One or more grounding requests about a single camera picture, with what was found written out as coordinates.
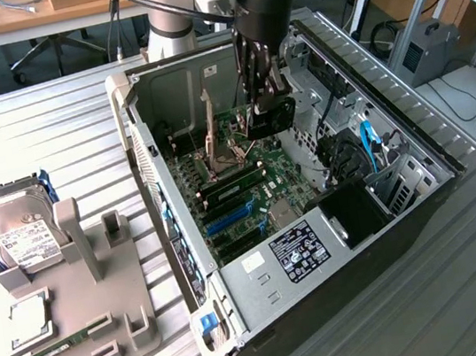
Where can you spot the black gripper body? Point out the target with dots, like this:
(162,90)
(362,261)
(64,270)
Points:
(267,12)

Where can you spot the black graphics card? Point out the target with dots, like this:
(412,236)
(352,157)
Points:
(270,121)

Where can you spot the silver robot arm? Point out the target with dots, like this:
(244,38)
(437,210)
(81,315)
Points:
(169,18)

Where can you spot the silver socket cover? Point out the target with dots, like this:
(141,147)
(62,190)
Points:
(238,126)

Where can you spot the silver drive cage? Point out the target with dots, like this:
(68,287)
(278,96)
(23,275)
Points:
(302,155)

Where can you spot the open black PC case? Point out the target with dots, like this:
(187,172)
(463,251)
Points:
(171,94)

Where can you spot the thin locking lever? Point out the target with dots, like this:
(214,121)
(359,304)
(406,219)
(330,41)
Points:
(192,135)

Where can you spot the CPU socket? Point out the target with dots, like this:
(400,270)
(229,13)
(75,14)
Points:
(226,162)

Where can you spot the green motherboard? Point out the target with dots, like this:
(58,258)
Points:
(273,172)

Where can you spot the installed RAM stick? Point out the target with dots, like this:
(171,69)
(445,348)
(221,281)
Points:
(231,191)

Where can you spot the silver chipset heatsink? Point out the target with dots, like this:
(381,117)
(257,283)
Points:
(283,213)

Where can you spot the blue expansion slot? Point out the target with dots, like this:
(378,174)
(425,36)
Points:
(227,223)

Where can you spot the grey controller box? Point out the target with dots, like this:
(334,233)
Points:
(429,51)

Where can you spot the silver disk bay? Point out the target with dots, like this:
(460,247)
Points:
(401,189)

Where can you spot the black office chair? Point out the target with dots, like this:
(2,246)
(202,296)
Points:
(57,46)

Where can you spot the silver power supply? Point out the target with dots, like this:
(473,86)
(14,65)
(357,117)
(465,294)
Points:
(259,291)

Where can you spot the blue case latch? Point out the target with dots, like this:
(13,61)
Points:
(207,325)

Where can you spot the grey parts rack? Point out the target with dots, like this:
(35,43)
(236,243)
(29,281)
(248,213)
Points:
(74,310)

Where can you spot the silver CPU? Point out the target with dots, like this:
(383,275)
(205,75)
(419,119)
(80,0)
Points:
(28,319)

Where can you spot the green RAM stick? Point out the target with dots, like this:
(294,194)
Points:
(53,348)

